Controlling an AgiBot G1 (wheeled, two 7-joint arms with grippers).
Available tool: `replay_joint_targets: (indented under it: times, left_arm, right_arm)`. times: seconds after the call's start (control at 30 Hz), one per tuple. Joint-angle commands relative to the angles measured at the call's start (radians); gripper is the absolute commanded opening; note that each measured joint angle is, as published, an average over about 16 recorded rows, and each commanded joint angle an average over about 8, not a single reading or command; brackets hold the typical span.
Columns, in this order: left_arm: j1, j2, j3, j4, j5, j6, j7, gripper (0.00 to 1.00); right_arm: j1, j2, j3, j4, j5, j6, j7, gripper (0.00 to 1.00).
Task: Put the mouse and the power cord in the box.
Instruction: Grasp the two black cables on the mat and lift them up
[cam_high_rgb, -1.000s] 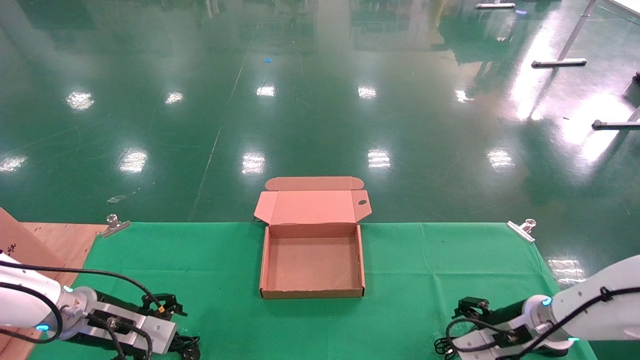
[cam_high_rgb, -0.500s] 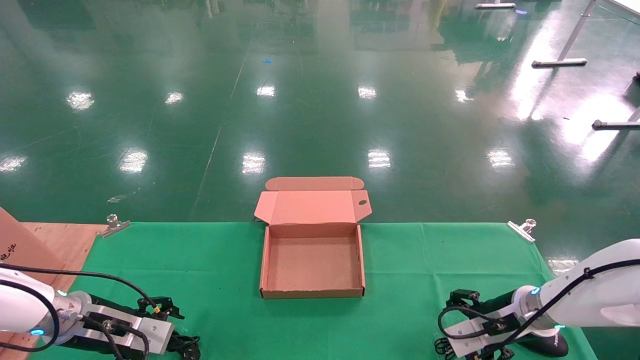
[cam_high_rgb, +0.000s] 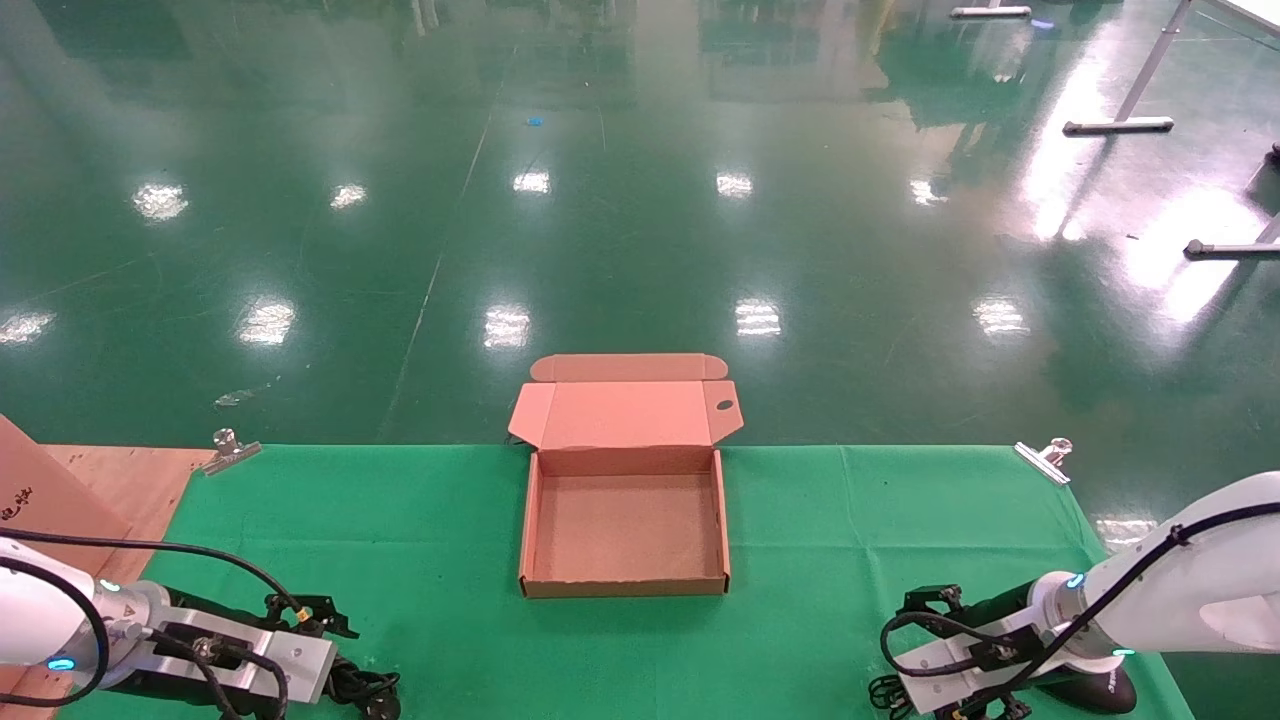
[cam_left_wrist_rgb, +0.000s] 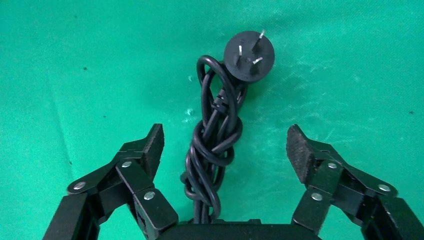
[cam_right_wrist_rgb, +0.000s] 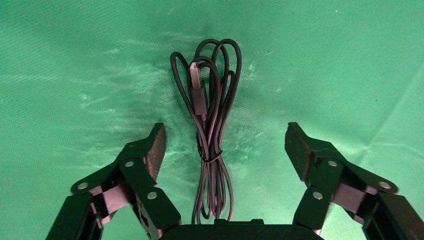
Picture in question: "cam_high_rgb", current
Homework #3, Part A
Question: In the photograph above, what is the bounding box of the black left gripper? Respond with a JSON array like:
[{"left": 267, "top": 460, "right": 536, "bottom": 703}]
[{"left": 105, "top": 588, "right": 360, "bottom": 720}]

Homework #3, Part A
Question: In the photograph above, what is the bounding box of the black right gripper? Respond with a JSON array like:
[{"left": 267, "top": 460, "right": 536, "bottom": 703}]
[{"left": 900, "top": 582, "right": 1138, "bottom": 720}]

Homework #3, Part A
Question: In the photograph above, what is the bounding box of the black power cord with plug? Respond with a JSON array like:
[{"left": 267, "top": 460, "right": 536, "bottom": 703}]
[{"left": 325, "top": 655, "right": 403, "bottom": 720}]

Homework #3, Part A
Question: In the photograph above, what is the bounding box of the open brown cardboard box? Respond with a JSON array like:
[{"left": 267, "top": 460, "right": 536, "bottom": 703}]
[{"left": 507, "top": 352, "right": 746, "bottom": 599}]

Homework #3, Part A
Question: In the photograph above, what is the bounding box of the silver binder clip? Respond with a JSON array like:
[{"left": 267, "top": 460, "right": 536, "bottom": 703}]
[
  {"left": 1014, "top": 437, "right": 1074, "bottom": 488},
  {"left": 200, "top": 428, "right": 263, "bottom": 477}
]

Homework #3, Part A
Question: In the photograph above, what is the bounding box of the green table cloth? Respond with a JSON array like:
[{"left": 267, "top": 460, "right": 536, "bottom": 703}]
[{"left": 60, "top": 443, "right": 1196, "bottom": 720}]

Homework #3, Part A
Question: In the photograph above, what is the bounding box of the dark table foot bar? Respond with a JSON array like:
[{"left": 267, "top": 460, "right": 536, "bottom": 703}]
[{"left": 1185, "top": 215, "right": 1280, "bottom": 262}]

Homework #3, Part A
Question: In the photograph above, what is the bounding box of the white table leg with foot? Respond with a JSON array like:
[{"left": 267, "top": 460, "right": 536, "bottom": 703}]
[{"left": 1063, "top": 0, "right": 1196, "bottom": 137}]

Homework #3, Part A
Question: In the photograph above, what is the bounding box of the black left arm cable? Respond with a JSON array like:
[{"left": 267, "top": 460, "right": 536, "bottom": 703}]
[{"left": 0, "top": 527, "right": 306, "bottom": 720}]

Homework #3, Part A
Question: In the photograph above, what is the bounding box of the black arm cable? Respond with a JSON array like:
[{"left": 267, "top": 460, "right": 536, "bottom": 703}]
[
  {"left": 0, "top": 527, "right": 306, "bottom": 720},
  {"left": 880, "top": 500, "right": 1280, "bottom": 701}
]

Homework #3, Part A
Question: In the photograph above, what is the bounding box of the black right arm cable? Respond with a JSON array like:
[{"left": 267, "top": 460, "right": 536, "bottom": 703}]
[{"left": 880, "top": 500, "right": 1280, "bottom": 701}]

